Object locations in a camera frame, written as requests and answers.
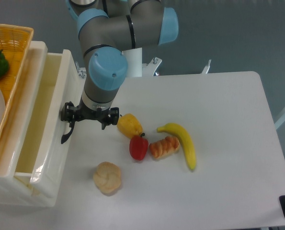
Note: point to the round beige bread roll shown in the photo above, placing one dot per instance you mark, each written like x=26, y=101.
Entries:
x=107, y=177

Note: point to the orange croissant bread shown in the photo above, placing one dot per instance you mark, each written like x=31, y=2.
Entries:
x=164, y=147

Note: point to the red bell pepper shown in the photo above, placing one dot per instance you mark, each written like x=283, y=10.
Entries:
x=138, y=147

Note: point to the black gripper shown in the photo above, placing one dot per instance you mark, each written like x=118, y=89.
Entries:
x=72, y=114

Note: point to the black top drawer handle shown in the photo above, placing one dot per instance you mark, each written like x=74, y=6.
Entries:
x=66, y=136

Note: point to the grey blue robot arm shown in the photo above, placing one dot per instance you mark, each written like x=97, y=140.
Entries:
x=107, y=28

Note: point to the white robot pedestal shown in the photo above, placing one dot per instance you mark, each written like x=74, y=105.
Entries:
x=134, y=60

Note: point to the yellow banana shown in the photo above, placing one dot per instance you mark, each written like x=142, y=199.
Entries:
x=185, y=140

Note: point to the yellow woven basket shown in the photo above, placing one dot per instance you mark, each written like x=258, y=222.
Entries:
x=14, y=41

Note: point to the yellow bell pepper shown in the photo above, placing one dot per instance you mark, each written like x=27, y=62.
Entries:
x=129, y=126

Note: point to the white drawer cabinet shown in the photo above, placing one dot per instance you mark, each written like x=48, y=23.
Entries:
x=14, y=190

